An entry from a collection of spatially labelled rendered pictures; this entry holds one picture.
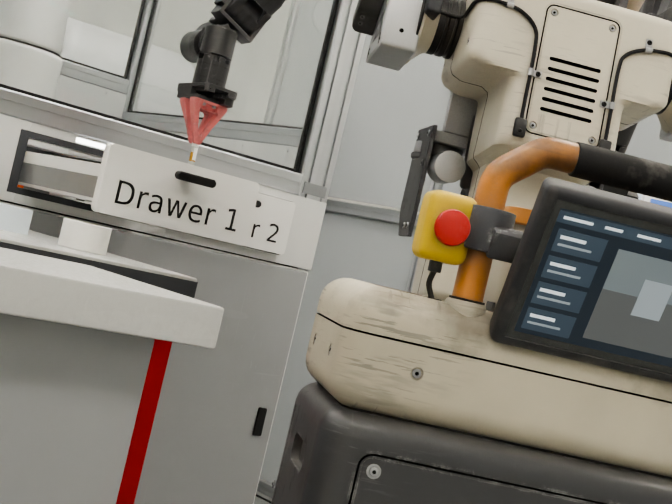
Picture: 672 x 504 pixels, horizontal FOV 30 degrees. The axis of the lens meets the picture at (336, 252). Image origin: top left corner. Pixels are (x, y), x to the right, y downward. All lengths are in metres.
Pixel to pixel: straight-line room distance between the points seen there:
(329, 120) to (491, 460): 1.45
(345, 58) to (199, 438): 0.84
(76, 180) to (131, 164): 0.13
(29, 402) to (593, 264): 0.54
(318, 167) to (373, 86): 1.73
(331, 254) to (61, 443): 3.17
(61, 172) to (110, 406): 1.00
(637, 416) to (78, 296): 0.58
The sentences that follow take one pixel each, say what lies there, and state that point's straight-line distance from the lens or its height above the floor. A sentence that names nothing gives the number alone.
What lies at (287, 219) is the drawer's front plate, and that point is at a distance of 2.56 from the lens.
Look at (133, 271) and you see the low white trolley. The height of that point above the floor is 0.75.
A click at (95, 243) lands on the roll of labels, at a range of 1.81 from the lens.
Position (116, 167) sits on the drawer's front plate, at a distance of 1.99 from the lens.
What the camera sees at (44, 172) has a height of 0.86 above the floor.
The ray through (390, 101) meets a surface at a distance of 4.24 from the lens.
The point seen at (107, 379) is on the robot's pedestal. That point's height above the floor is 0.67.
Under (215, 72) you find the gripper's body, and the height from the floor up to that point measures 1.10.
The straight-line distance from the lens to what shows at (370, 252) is 4.14.
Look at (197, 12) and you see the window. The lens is 2.46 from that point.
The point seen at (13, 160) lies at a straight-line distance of 2.28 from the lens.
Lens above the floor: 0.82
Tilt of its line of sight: 1 degrees up
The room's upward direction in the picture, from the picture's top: 13 degrees clockwise
